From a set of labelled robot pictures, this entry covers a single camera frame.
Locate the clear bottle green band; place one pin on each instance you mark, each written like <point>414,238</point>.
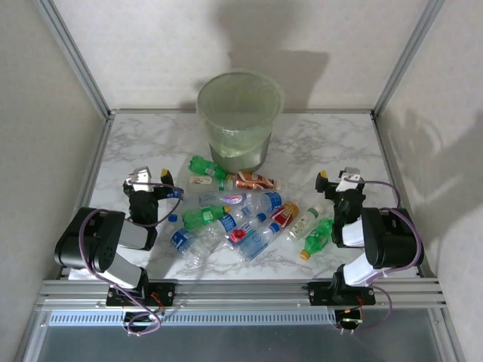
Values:
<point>203,181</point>

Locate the green plastic bottle yellow cap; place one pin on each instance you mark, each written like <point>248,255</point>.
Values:
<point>317,237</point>
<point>200,216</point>
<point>203,166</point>

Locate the white green label bottle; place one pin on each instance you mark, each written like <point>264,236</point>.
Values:
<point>303,222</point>

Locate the red yellow label bottle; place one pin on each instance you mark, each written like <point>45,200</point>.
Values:
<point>283,215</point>

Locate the crushed clear bottle blue label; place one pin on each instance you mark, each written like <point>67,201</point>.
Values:
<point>271,200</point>

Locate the clear bottle pink label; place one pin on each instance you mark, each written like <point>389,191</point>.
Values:
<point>226,199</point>

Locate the brown coffee bottle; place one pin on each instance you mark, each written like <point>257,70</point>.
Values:
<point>253,181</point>

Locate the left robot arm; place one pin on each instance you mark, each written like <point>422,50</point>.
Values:
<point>109,234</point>

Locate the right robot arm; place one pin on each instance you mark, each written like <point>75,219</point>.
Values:
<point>392,241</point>

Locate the translucent green plastic bin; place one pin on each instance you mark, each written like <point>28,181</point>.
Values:
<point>241,162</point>

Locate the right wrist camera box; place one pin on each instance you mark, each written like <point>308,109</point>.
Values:
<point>349,179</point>

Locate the aluminium frame rail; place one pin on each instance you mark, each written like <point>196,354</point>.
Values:
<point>151,111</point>
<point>96,158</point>
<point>385,158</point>

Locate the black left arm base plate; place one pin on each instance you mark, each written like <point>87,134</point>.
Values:
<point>166,292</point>

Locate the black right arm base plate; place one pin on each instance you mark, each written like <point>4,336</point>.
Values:
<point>319,294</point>

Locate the aluminium mounting rail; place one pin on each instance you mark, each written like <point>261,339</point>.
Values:
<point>241,294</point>

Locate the aluminium frame post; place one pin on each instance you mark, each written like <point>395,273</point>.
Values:
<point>71,53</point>
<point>409,53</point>

